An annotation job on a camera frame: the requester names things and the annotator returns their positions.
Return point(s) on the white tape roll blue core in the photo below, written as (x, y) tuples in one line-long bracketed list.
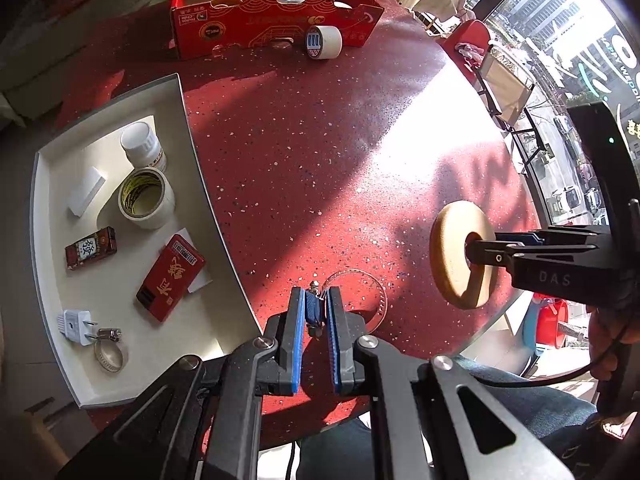
[(330, 37)]

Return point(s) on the white pill bottle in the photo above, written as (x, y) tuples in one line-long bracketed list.
[(140, 142)]

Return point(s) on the person's right hand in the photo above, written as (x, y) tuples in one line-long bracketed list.
[(607, 340)]

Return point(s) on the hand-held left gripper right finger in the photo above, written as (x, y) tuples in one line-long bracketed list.
[(332, 355)]

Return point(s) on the white card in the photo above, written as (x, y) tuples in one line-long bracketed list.
[(197, 282)]

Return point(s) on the red bucket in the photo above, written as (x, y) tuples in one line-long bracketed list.
[(550, 320)]

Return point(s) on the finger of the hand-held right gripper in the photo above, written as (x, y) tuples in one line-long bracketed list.
[(520, 237), (490, 254)]

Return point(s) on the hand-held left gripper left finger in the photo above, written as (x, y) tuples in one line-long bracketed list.
[(298, 345)]

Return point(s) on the beige sofa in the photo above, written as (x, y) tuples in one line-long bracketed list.
[(75, 35)]

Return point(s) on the white tape roll yellow core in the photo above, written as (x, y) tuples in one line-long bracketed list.
[(160, 210)]

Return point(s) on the person's blue jeans legs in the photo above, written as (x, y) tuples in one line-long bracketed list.
[(525, 400)]

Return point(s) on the light blue container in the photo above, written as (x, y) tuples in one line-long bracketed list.
[(530, 330)]

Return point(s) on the small dark red box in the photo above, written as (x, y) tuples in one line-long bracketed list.
[(90, 249)]

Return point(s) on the red cardboard box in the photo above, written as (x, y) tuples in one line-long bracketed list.
[(250, 25)]

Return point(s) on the flat red printed box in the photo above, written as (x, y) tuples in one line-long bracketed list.
[(170, 280)]

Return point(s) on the black folding chair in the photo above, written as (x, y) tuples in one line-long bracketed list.
[(505, 75)]

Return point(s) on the white plug adapter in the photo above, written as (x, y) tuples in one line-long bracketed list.
[(72, 327)]

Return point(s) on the white tray grey rim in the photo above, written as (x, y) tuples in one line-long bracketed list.
[(210, 310)]

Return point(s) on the red plastic chair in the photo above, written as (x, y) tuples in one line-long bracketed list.
[(472, 35)]

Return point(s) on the white rectangular block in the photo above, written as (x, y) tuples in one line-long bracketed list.
[(87, 191)]

